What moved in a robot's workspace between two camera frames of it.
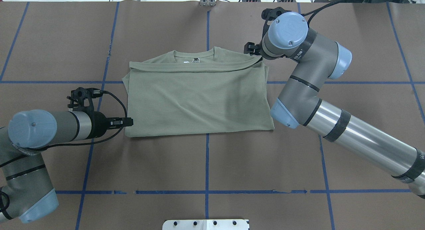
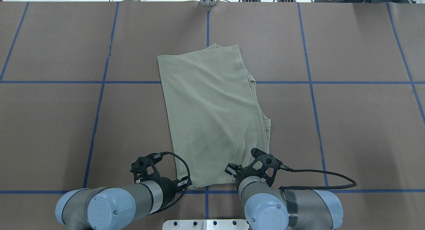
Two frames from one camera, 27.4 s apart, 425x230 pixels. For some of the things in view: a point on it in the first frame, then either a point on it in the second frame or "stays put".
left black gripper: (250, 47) → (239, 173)
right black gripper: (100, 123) → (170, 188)
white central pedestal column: (206, 224) stays put
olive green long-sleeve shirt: (170, 94) → (217, 120)
